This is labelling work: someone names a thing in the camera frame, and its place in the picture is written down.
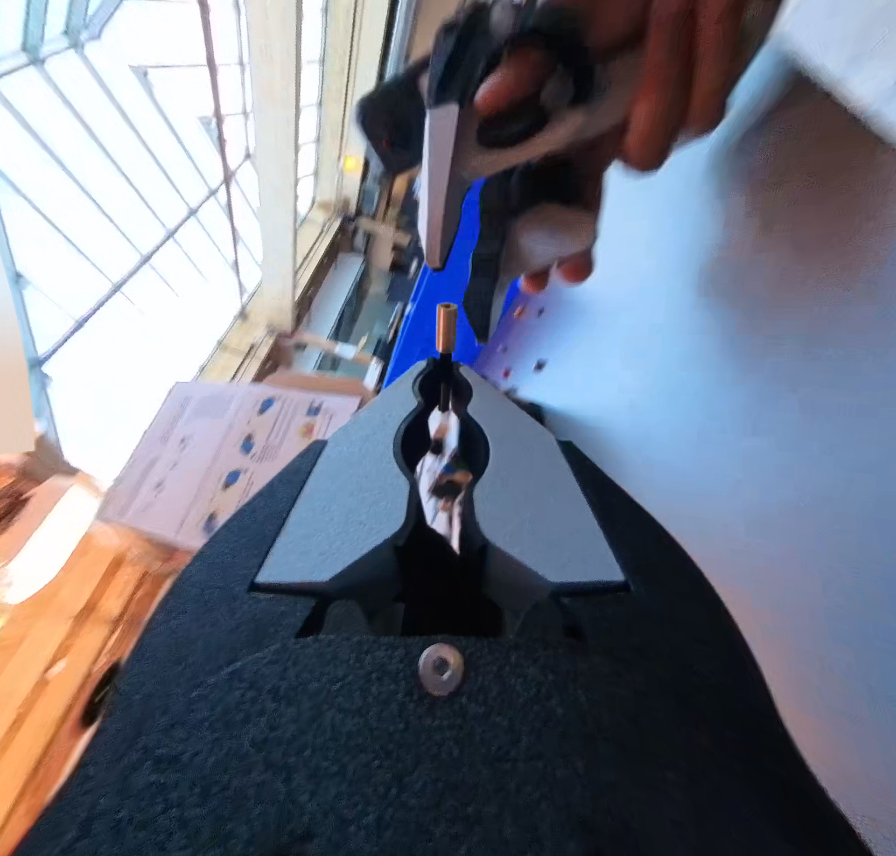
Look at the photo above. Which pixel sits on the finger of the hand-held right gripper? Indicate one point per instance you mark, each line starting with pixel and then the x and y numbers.
pixel 441 170

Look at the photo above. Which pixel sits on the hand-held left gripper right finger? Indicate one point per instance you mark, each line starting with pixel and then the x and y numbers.
pixel 546 513

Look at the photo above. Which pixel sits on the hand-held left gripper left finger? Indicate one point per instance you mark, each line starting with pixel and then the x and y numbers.
pixel 329 513

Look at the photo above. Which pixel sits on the black axle with tan connector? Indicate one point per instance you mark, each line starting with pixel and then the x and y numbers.
pixel 445 324

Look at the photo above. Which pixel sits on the scattered small lego pieces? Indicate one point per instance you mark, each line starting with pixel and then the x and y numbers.
pixel 539 364

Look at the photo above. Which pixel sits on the person's right hand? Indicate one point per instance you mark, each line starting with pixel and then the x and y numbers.
pixel 672 51

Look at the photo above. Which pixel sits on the printed instruction sheet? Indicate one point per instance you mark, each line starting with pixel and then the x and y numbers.
pixel 231 450

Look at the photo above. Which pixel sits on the blue plastic bin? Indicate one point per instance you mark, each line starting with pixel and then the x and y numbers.
pixel 434 296

